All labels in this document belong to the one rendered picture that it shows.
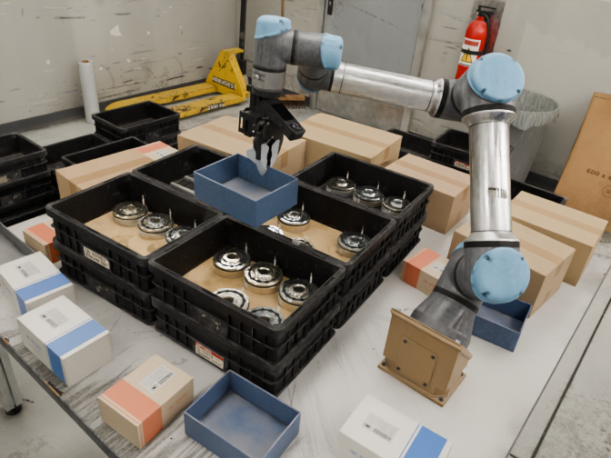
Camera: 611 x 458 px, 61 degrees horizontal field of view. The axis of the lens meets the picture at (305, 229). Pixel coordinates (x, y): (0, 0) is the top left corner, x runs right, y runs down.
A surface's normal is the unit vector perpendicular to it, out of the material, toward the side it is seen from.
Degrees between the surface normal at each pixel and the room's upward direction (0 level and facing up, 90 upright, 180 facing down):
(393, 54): 90
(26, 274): 0
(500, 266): 61
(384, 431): 0
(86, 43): 90
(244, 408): 0
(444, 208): 90
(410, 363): 90
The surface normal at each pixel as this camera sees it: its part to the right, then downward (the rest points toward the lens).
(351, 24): -0.63, 0.37
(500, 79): 0.06, -0.21
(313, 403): 0.08, -0.84
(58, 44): 0.77, 0.39
